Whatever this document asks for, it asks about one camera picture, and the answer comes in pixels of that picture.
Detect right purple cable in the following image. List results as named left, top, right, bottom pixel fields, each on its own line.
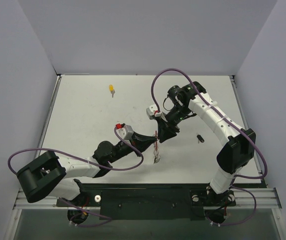
left=150, top=67, right=270, bottom=227

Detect keys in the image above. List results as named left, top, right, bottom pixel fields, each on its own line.
left=197, top=134, right=205, bottom=143

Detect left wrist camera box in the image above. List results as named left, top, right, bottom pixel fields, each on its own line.
left=115, top=123, right=134, bottom=141

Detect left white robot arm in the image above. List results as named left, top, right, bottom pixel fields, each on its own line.
left=16, top=132, right=157, bottom=206

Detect yellow tag key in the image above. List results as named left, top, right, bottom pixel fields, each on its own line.
left=109, top=84, right=115, bottom=97

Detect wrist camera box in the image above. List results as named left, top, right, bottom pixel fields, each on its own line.
left=146, top=104, right=167, bottom=121
left=115, top=123, right=134, bottom=141

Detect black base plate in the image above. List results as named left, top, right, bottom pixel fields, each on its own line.
left=65, top=183, right=236, bottom=222

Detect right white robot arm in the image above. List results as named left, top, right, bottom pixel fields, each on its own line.
left=146, top=81, right=256, bottom=205

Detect aluminium frame rail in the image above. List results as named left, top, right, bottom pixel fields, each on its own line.
left=13, top=188, right=282, bottom=210

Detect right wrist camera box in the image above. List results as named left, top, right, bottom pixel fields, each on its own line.
left=146, top=104, right=167, bottom=121

